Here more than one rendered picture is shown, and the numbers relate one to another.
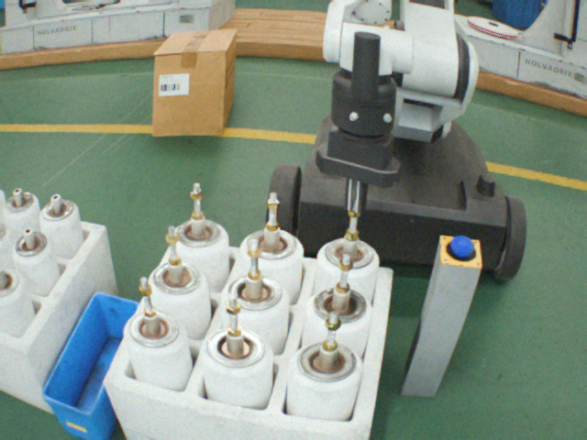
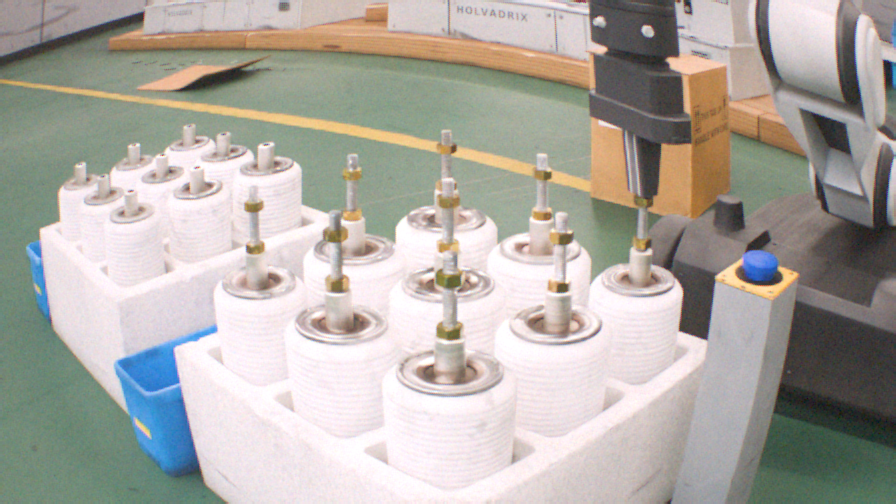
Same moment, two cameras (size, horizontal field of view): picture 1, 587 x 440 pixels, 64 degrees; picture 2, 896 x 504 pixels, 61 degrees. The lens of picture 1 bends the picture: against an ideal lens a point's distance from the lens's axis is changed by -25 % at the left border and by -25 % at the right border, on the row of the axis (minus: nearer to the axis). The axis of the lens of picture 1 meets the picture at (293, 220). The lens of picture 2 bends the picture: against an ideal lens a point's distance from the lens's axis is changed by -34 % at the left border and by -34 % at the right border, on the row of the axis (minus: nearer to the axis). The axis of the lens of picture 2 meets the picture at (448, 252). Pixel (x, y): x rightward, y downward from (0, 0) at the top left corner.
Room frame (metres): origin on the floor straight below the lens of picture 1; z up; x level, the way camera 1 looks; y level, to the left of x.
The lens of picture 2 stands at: (-0.06, -0.47, 0.60)
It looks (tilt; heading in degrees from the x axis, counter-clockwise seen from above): 20 degrees down; 36
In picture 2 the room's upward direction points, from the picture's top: straight up
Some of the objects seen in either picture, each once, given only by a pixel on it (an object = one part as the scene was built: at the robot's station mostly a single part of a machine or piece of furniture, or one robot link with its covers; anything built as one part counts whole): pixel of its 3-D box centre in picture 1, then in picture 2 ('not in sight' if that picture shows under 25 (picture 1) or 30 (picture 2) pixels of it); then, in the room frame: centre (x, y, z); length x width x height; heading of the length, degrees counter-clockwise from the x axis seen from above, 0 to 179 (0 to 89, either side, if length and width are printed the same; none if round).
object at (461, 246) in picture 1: (461, 247); (760, 268); (0.68, -0.25, 0.32); 0.04 x 0.04 x 0.02
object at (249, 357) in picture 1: (235, 347); (339, 324); (0.53, 0.06, 0.25); 0.08 x 0.08 x 0.01
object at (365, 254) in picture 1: (349, 254); (639, 281); (0.75, -0.09, 0.25); 0.08 x 0.08 x 0.01
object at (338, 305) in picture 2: (235, 341); (338, 309); (0.53, 0.06, 0.26); 0.02 x 0.02 x 0.03
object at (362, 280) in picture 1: (343, 299); (628, 371); (0.75, -0.09, 0.16); 0.10 x 0.10 x 0.18
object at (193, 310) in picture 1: (182, 322); (357, 342); (0.66, 0.16, 0.16); 0.10 x 0.10 x 0.18
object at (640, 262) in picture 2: (350, 247); (640, 267); (0.75, -0.09, 0.26); 0.02 x 0.02 x 0.03
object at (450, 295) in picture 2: (331, 335); (450, 306); (0.51, -0.05, 0.30); 0.01 x 0.01 x 0.08
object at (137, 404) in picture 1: (256, 365); (448, 444); (0.64, 0.05, 0.09); 0.39 x 0.39 x 0.18; 82
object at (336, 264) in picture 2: (233, 320); (336, 260); (0.53, 0.06, 0.30); 0.01 x 0.01 x 0.08
